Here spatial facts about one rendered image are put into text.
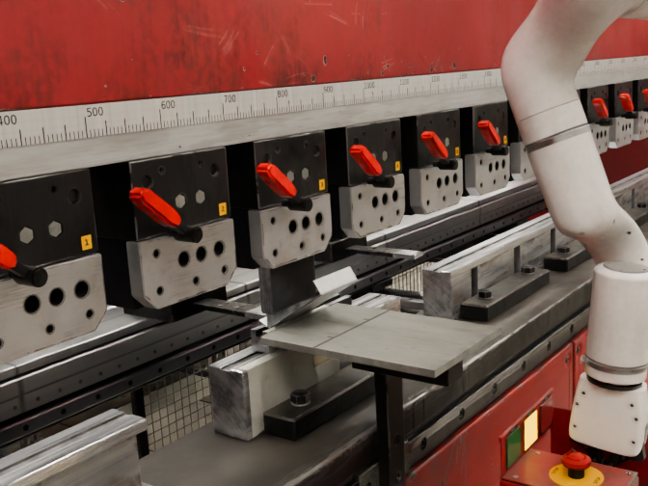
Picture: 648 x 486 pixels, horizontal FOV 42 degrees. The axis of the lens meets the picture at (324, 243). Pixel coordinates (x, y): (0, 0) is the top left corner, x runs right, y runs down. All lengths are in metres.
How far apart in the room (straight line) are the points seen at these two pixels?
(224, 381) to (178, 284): 0.20
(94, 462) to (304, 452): 0.27
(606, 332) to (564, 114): 0.30
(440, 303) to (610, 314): 0.44
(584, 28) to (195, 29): 0.47
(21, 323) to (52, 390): 0.39
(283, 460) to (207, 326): 0.40
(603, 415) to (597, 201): 0.30
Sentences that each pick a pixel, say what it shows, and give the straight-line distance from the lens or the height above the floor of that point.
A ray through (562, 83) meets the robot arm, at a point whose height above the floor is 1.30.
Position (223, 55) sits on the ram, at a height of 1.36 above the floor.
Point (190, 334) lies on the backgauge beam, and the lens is 1.38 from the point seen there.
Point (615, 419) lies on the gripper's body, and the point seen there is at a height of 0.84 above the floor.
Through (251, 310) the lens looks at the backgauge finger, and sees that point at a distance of 1.24.
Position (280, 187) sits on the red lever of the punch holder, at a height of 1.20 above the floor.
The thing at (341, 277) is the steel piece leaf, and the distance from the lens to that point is 1.14.
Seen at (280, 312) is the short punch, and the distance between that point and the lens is 1.18.
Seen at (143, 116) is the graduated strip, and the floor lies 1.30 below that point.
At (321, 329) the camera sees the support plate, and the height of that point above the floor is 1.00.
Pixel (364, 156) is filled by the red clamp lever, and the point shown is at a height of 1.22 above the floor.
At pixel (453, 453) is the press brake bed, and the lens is 1.37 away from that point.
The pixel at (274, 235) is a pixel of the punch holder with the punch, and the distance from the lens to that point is 1.08.
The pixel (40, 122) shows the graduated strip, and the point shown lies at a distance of 0.85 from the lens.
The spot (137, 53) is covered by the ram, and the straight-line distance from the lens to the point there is 0.93.
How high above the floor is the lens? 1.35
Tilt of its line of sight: 12 degrees down
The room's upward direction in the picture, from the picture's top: 3 degrees counter-clockwise
